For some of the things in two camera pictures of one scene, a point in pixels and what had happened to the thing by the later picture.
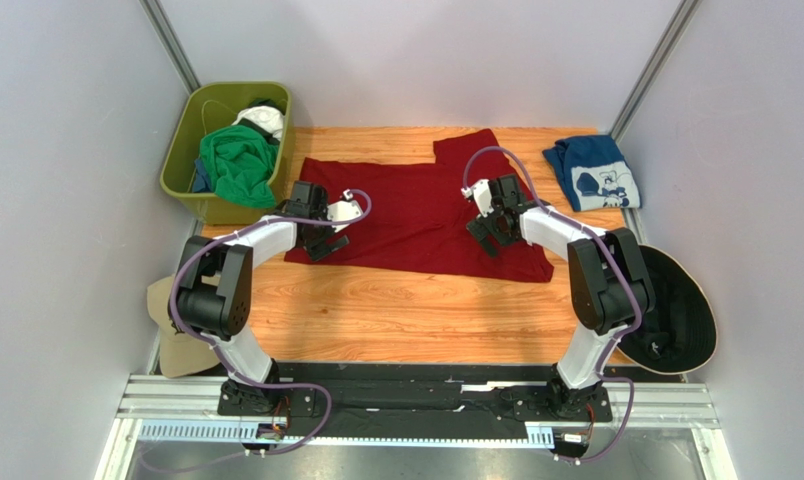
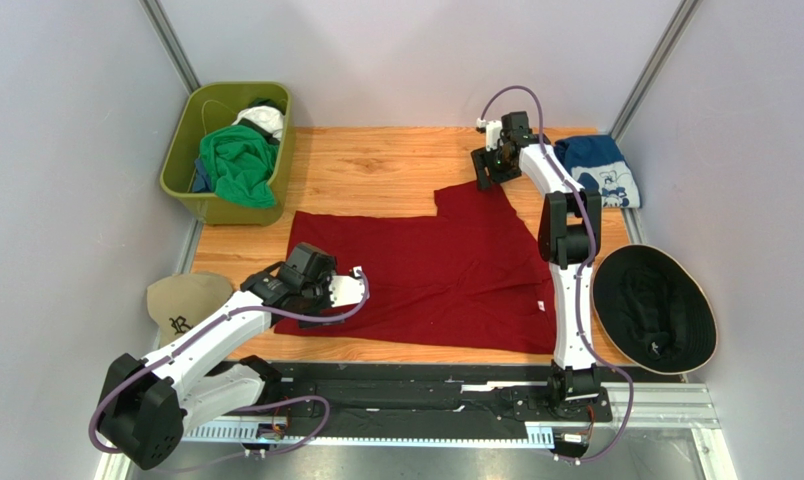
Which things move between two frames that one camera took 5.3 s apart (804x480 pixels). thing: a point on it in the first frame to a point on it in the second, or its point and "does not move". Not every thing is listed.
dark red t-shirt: (417, 219) to (467, 278)
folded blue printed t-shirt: (594, 173) does not move
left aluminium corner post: (172, 46) does not move
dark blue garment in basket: (201, 183) does not move
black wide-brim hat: (678, 335) does not move
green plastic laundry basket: (208, 107) does not move
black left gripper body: (322, 232) to (317, 295)
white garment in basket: (268, 117) does not move
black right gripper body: (485, 226) to (484, 172)
